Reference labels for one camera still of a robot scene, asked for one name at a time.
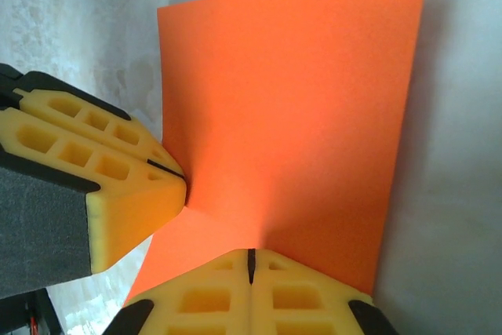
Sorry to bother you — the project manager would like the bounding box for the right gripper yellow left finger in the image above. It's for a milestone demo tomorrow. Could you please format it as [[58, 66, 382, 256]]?
[[102, 248, 253, 335]]

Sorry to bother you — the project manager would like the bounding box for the orange paper sheet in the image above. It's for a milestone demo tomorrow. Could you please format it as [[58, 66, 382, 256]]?
[[123, 0, 428, 308]]

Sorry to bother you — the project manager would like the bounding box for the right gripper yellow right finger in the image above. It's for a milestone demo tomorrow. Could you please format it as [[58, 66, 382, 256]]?
[[249, 248, 402, 335]]

